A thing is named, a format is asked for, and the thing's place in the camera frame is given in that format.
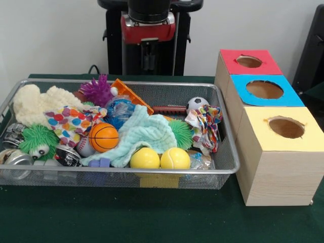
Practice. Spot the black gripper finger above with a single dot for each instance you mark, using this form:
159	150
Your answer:
153	55
145	57

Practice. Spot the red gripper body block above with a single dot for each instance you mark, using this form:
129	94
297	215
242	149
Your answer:
148	33

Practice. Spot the purple spiky toy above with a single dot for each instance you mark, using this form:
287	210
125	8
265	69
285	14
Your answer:
97	91

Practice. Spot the colourful polka dot cloth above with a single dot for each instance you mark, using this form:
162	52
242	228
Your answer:
71	121
202	126

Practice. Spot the cream knitted cloth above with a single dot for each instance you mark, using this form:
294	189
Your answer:
33	103

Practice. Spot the shallow mesh bin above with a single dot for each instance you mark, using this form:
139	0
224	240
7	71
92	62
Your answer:
50	179

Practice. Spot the wooden box with three holes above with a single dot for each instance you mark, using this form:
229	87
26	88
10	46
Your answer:
278	177

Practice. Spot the orange toy brick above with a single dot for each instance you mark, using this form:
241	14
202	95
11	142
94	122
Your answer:
126	91

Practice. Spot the small soccer ball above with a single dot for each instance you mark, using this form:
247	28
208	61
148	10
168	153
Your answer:
197	102

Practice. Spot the mint green cloth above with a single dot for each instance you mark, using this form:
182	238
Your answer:
149	131

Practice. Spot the orange toy basketball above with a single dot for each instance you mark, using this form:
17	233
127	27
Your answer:
103	137

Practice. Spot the smooth yellow ball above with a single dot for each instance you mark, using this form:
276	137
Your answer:
145	159

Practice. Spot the yellow tennis ball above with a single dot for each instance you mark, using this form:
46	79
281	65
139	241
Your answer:
175	158

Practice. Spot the dark green tablecloth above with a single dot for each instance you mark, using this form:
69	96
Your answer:
152	217

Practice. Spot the black upright panel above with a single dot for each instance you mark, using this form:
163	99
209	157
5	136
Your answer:
314	50

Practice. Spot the dark green cloth side table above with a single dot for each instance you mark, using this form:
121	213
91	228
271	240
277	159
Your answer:
316	97

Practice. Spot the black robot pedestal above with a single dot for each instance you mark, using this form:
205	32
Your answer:
182	50

